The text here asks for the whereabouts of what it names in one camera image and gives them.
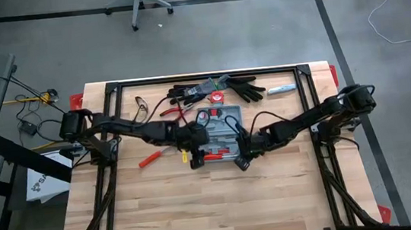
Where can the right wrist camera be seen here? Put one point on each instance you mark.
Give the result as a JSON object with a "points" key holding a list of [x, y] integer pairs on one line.
{"points": [[242, 163]]}

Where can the grey utility knife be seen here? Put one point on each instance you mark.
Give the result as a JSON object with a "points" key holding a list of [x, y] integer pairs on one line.
{"points": [[281, 89]]}

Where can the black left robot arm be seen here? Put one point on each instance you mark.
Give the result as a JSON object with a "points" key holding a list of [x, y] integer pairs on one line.
{"points": [[126, 125]]}

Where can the red tape measure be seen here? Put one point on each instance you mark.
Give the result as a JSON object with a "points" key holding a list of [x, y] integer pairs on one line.
{"points": [[217, 98]]}

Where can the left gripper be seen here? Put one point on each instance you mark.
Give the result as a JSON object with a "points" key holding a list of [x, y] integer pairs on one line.
{"points": [[194, 137]]}

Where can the black work glove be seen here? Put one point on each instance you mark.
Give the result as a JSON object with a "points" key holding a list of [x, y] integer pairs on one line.
{"points": [[182, 90], [247, 89]]}

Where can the black power adapter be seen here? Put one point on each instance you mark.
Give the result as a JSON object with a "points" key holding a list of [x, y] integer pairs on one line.
{"points": [[29, 128]]}

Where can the clear safety glasses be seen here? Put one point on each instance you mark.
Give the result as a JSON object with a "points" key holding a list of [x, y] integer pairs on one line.
{"points": [[142, 103]]}

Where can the hex key set red holder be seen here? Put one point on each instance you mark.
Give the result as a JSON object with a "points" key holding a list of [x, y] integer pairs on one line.
{"points": [[214, 112]]}

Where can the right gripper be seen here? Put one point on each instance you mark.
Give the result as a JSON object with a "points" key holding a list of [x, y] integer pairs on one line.
{"points": [[252, 145]]}

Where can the yellow tag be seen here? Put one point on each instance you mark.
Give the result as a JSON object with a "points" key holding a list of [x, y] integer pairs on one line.
{"points": [[184, 156]]}

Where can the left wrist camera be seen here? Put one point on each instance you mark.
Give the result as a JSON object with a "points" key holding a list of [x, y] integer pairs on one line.
{"points": [[197, 163]]}

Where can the white cardboard box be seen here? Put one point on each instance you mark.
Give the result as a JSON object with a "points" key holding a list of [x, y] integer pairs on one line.
{"points": [[44, 185]]}

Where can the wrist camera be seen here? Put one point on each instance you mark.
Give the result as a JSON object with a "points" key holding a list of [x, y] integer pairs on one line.
{"points": [[242, 163], [197, 163]]}

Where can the grey plastic tool case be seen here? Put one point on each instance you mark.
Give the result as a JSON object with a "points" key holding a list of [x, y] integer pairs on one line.
{"points": [[233, 110]]}

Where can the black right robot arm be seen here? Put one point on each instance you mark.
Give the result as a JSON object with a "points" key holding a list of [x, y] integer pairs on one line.
{"points": [[305, 119]]}

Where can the black diagonal bar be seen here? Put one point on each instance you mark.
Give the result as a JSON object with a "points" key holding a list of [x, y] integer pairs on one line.
{"points": [[26, 158]]}

